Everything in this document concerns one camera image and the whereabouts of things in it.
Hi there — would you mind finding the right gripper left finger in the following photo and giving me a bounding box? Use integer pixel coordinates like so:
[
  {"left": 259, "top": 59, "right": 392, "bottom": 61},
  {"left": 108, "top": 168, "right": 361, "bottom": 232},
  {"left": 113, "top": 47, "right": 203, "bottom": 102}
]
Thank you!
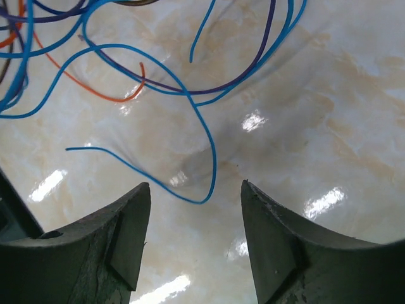
[{"left": 1, "top": 182, "right": 151, "bottom": 303}]

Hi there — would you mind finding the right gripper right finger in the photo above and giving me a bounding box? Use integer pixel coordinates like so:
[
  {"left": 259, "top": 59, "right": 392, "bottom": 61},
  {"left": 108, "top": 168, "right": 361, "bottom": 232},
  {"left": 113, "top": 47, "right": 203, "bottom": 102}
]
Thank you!
[{"left": 240, "top": 180, "right": 404, "bottom": 303}]

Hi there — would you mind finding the cable bundle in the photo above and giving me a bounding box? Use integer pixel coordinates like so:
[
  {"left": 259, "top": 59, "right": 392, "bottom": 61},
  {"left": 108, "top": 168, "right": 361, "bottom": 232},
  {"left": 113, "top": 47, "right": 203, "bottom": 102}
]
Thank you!
[{"left": 0, "top": 0, "right": 308, "bottom": 120}]

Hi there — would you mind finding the orange wire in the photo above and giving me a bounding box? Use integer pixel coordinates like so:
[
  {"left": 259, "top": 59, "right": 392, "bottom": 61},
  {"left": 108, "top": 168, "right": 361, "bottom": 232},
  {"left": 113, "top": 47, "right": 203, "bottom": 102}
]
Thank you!
[{"left": 31, "top": 31, "right": 146, "bottom": 103}]

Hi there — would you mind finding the purple wire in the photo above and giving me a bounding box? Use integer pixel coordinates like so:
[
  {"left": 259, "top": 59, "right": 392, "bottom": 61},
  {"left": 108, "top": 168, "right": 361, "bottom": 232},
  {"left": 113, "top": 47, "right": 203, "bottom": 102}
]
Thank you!
[{"left": 77, "top": 0, "right": 277, "bottom": 96}]

